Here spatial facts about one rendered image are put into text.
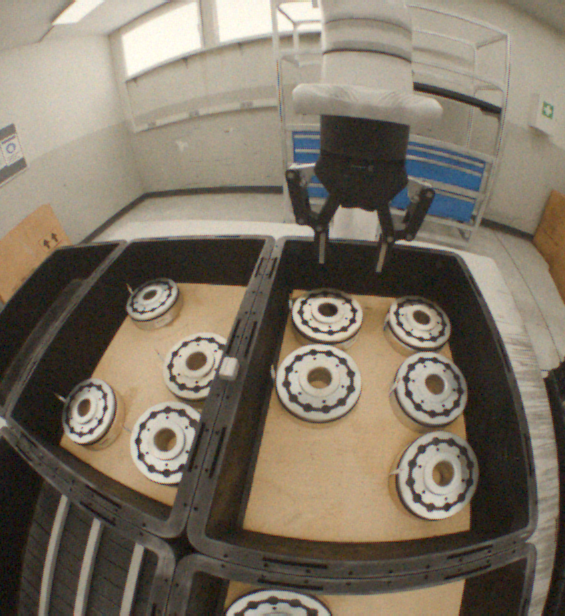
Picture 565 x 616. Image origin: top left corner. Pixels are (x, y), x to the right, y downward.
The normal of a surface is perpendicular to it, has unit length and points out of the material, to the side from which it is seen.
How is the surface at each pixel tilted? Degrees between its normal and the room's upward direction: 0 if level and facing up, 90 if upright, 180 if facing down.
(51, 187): 90
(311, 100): 90
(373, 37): 90
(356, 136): 90
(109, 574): 0
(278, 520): 0
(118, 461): 0
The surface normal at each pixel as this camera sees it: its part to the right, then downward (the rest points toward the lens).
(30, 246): 0.94, 0.03
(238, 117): -0.27, 0.71
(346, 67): -0.65, 0.46
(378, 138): -0.03, 0.73
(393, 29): 0.22, 0.70
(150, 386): -0.06, -0.69
